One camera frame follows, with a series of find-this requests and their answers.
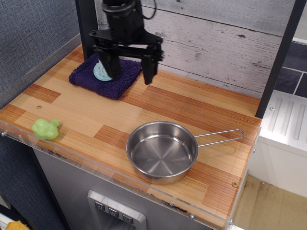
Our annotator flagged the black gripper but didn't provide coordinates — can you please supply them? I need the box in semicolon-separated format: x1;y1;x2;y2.
90;7;163;85

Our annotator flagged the light blue scalp brush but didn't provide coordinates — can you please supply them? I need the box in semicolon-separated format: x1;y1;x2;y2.
93;60;112;81

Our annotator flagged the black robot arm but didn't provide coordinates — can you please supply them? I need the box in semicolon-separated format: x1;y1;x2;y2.
90;0;163;85

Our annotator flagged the purple knitted cloth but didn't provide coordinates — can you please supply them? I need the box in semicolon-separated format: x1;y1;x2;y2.
69;54;142;100

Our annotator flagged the stainless steel pan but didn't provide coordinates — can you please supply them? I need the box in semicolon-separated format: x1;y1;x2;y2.
126;121;245;185

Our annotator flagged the green toy broccoli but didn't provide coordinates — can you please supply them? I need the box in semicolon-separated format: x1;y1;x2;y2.
32;118;60;140

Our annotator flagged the clear acrylic edge guard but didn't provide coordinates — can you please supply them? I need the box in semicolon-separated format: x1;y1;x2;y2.
0;122;234;230

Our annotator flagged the grey toy fridge cabinet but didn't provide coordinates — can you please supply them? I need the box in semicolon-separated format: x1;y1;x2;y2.
34;149;208;230

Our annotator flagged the dispenser panel with buttons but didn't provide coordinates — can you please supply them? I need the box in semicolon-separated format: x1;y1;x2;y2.
87;190;147;230

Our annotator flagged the white toy sink unit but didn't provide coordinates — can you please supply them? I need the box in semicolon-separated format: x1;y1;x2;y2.
248;91;307;197

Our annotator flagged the yellow spiky toy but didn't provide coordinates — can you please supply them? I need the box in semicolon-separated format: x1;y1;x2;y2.
6;221;30;230

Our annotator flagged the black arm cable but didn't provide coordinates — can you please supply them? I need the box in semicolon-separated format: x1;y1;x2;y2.
138;0;158;20

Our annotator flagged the black left frame post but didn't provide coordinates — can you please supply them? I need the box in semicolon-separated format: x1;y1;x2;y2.
75;0;98;60

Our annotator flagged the black frame post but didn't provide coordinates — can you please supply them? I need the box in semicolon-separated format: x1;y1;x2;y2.
75;0;98;60
255;0;307;118

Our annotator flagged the black right frame post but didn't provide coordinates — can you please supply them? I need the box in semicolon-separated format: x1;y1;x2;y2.
255;0;307;118

